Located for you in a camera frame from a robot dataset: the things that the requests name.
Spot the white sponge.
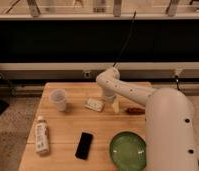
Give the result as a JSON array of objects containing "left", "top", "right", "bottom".
[{"left": 85, "top": 98, "right": 104, "bottom": 112}]

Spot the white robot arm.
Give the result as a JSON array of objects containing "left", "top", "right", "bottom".
[{"left": 96, "top": 67, "right": 199, "bottom": 171}]

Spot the brown red oblong object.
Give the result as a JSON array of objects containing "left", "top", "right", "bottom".
[{"left": 126, "top": 107, "right": 145, "bottom": 115}]

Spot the black smartphone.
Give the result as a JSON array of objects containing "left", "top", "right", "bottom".
[{"left": 75, "top": 132, "right": 93, "bottom": 160}]

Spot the clear plastic cup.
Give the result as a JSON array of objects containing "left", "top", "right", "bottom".
[{"left": 49, "top": 89, "right": 67, "bottom": 111}]

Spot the white plastic bottle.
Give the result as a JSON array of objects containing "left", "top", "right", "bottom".
[{"left": 35, "top": 116, "right": 49, "bottom": 155}]

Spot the white wall outlet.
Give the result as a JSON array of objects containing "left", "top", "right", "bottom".
[{"left": 84, "top": 71, "right": 91, "bottom": 79}]

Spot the black hanging cable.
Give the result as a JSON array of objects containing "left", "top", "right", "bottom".
[{"left": 112, "top": 9, "right": 138, "bottom": 69}]

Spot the white baseboard rail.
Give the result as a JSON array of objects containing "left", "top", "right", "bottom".
[{"left": 0, "top": 62, "right": 199, "bottom": 80}]

